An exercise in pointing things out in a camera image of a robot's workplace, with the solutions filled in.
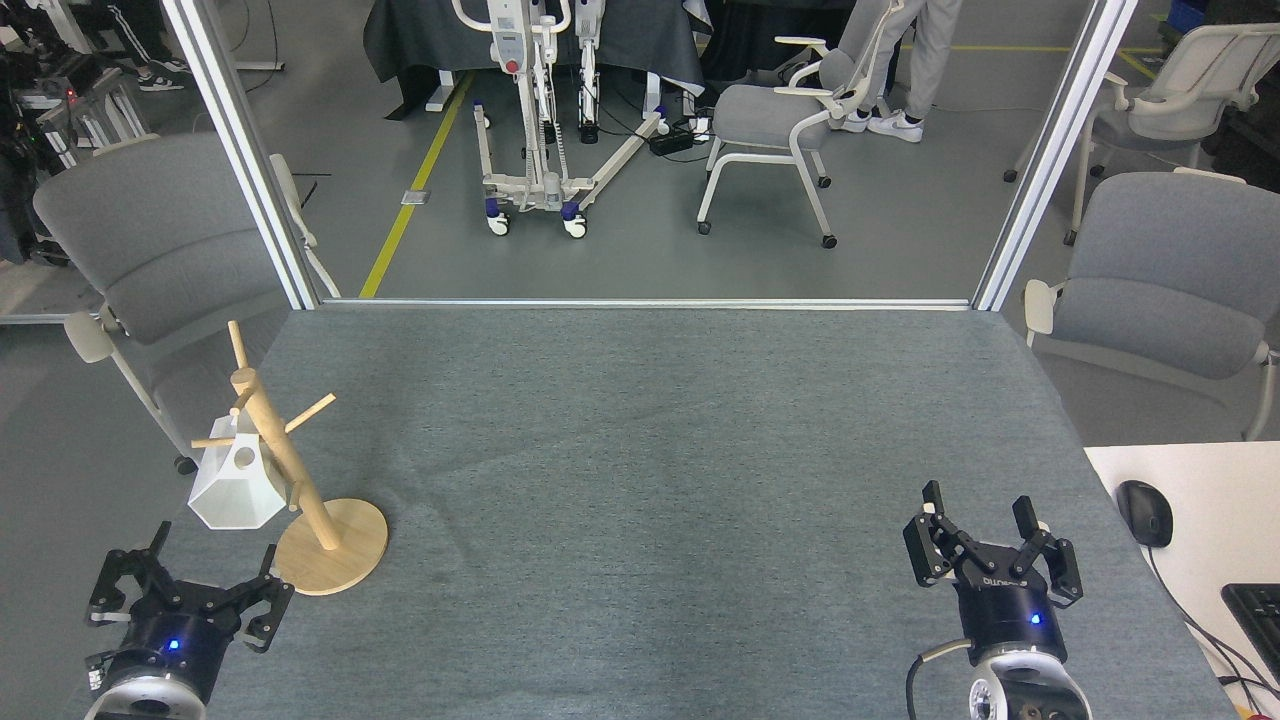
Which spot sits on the silver table edge rail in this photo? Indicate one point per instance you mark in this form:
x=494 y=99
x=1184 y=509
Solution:
x=640 y=303

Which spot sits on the black table cloth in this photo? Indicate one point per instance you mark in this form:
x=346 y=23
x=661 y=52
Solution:
x=420 y=40

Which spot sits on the white wheeled stand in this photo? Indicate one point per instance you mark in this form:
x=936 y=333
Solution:
x=540 y=190

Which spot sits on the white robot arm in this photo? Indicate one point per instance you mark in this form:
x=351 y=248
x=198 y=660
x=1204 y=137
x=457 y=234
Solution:
x=1025 y=690
x=145 y=695

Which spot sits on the silver aluminium post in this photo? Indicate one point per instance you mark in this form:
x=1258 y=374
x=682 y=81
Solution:
x=1050 y=160
x=250 y=160

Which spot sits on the grey chair with white frame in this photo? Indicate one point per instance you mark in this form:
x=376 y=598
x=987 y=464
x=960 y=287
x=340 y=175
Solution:
x=1170 y=280
x=1150 y=120
x=170 y=240
x=770 y=115

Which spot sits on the white desk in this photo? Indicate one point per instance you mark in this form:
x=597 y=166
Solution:
x=1220 y=520

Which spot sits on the black power strip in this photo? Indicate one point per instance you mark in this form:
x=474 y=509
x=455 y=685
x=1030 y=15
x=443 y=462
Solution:
x=672 y=138

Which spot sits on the wooden cup rack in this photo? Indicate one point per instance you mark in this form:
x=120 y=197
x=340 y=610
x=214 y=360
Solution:
x=310 y=510

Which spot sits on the metal floor plate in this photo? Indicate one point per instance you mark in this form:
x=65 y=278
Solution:
x=416 y=197

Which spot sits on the black keyboard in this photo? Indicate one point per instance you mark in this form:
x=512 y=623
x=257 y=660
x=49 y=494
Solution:
x=1258 y=620

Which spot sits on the white hexagonal cup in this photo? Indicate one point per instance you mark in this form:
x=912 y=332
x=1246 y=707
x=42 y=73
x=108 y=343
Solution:
x=235 y=495

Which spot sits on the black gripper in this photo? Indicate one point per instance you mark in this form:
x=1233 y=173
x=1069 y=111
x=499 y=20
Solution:
x=175 y=645
x=1010 y=620

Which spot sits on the person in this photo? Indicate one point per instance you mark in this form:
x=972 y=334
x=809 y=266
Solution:
x=150 y=40

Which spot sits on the black computer mouse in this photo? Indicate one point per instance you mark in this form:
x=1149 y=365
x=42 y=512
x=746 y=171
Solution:
x=1146 y=512

